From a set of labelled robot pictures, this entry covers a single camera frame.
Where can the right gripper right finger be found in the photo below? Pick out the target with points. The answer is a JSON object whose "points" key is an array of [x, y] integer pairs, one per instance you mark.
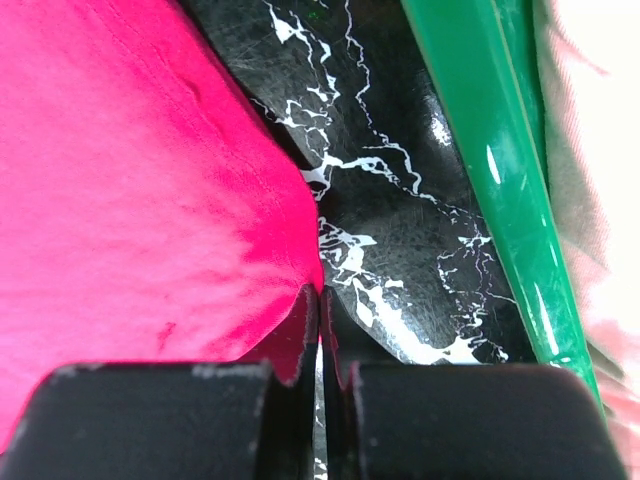
{"points": [[390, 420]]}

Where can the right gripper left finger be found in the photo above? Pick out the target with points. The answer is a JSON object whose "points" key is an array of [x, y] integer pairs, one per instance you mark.
{"points": [[247, 419]]}

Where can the red t shirt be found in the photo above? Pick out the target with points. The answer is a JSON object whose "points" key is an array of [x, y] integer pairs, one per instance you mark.
{"points": [[146, 212]]}

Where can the green plastic bin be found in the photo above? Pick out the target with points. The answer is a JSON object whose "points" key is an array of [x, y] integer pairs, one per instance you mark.
{"points": [[466, 51]]}

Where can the peach t shirt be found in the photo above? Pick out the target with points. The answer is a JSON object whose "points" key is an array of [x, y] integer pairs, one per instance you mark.
{"points": [[588, 62]]}

